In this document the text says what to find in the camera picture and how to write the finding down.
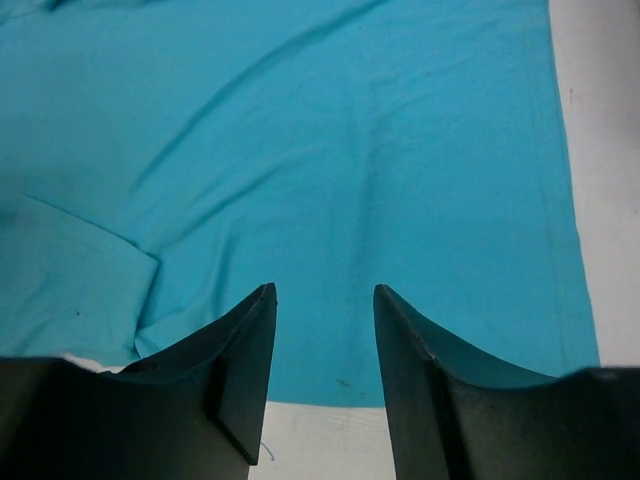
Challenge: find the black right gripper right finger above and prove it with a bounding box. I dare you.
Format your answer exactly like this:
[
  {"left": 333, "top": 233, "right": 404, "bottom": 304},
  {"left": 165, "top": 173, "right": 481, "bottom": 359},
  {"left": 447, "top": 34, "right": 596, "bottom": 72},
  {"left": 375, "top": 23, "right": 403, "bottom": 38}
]
[{"left": 374, "top": 285, "right": 639, "bottom": 479}]

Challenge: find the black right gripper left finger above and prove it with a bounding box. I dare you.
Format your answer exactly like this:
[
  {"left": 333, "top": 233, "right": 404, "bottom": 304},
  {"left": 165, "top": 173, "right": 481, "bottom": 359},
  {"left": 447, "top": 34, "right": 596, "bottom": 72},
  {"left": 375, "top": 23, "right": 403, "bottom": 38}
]
[{"left": 1, "top": 284, "right": 277, "bottom": 479}]

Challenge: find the turquoise t shirt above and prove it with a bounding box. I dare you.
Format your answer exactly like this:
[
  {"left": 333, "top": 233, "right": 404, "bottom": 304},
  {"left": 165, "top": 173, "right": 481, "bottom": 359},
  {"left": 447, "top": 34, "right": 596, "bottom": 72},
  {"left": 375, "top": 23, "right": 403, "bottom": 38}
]
[{"left": 1, "top": 1, "right": 599, "bottom": 407}]

